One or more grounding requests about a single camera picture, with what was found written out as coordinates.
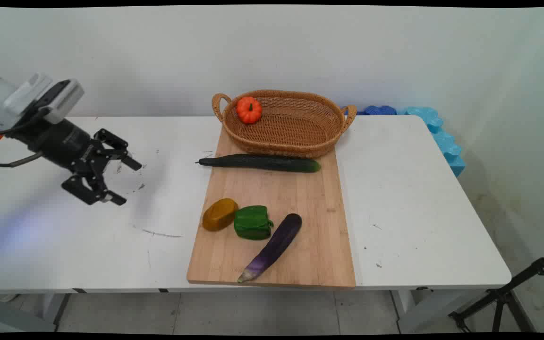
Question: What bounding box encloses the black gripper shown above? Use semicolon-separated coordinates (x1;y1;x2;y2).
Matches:
7;118;143;206

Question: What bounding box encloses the dark green cucumber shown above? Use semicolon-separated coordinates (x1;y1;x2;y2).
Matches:
195;153;322;173

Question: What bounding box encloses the brown potato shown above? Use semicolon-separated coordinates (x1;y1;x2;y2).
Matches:
202;198;239;232

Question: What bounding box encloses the white table leg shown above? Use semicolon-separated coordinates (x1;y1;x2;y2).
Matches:
391;289;487;334
40;293;70;326

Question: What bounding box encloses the small orange pumpkin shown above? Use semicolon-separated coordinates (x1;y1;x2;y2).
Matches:
236;96;263;125

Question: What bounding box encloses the green bell pepper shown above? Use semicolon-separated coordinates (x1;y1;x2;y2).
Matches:
233;205;274;241

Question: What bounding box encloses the purple eggplant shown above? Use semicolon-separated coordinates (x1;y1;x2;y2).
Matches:
237;213;303;284

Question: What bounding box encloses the wooden cutting board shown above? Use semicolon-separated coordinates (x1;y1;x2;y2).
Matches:
187;127;357;289

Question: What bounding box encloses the woven wicker basket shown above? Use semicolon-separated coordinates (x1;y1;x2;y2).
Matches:
212;89;357;159

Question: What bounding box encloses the light blue foam mat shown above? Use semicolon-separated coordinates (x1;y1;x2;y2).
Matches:
397;106;466;178

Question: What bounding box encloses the black tripod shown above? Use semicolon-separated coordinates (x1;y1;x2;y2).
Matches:
448;247;544;333

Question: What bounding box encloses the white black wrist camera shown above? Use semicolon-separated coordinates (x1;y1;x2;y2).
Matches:
3;72;85;125

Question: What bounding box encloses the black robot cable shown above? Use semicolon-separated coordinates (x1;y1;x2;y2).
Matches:
0;150;45;169
0;110;48;138

